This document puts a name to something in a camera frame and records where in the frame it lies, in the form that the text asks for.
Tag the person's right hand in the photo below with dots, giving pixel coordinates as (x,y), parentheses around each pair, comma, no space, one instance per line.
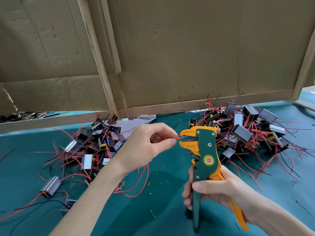
(226,191)

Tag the person's left hand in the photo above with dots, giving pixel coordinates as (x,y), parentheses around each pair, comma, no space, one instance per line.
(140,147)

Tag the person's left forearm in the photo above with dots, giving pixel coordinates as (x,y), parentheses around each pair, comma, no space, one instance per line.
(86,206)

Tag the person's right forearm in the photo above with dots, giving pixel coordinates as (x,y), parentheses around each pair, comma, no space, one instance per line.
(283,221)

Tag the crumpled grey plastic bag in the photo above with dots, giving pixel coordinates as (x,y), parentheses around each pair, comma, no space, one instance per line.
(134,124)

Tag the thin wooden strip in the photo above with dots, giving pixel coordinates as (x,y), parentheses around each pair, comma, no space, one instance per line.
(111,36)

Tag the flat grey board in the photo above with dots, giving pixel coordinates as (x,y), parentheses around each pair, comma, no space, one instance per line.
(306,98)

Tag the smooth brown cardboard panel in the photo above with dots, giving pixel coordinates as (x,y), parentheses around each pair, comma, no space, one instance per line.
(211,46)

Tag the creased brown cardboard panel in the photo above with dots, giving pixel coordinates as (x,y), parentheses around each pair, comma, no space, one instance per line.
(44,46)

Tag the long wooden bottom rail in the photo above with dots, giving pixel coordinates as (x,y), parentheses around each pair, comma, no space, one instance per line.
(211,103)

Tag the short wooden bottom rail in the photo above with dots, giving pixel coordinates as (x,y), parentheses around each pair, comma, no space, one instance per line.
(49,123)

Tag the wide wooden post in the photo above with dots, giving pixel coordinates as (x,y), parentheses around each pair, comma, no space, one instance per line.
(97,56)

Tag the wooden corner post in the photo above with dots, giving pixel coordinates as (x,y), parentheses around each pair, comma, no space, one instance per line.
(303,68)

